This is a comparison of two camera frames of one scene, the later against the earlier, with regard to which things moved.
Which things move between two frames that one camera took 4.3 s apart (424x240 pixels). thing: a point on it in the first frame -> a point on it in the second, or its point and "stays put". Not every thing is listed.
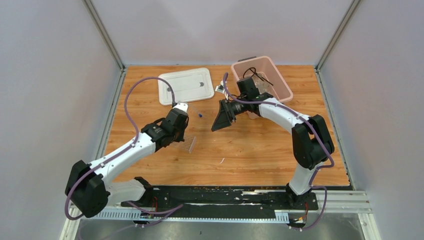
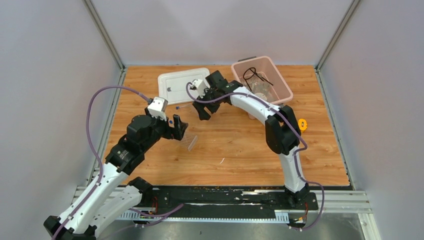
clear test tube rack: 192,145 stays put
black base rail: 220,201 stays put
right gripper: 224,118 -> 204,115
